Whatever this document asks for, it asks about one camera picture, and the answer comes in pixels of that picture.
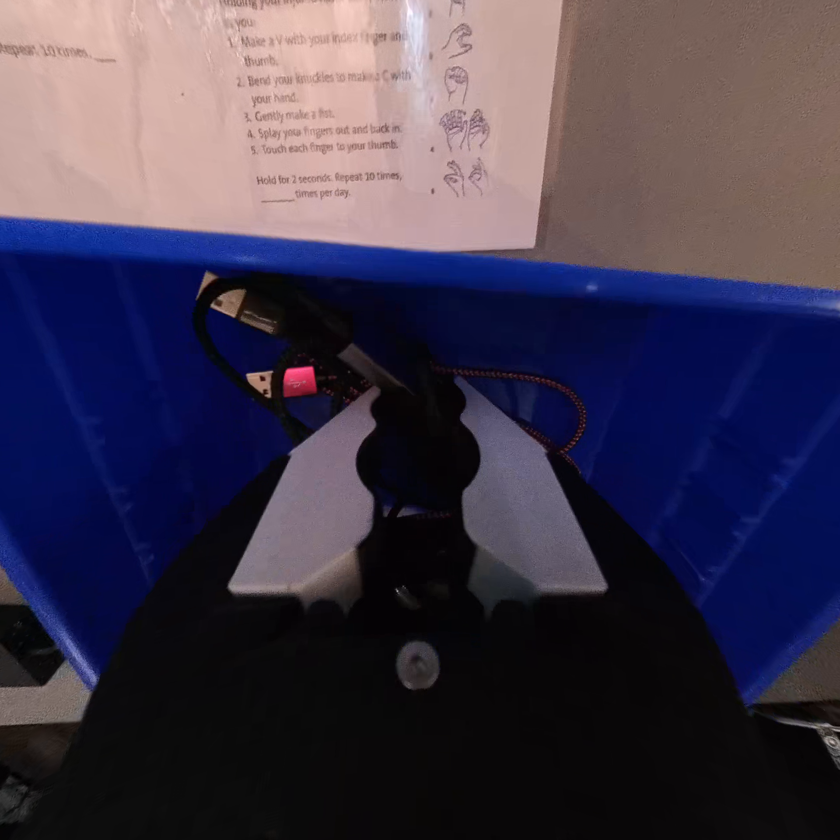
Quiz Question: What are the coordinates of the black charging cable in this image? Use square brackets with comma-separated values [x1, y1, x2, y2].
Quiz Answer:
[192, 271, 483, 526]

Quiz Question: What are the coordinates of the silver metal bracket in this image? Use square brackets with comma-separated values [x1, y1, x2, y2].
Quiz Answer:
[810, 718, 840, 773]

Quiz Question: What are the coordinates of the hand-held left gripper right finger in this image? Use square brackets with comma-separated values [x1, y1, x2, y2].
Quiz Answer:
[451, 377, 608, 611]

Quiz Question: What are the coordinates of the red braided cable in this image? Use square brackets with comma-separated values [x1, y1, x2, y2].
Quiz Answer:
[246, 366, 588, 521]

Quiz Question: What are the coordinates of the printed paper sheet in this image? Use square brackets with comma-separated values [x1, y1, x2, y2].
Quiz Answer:
[0, 0, 565, 252]

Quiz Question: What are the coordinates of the blue plastic bin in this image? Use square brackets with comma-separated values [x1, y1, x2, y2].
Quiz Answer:
[0, 217, 840, 707]

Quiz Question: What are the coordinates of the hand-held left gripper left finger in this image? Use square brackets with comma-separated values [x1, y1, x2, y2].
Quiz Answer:
[227, 386, 385, 614]

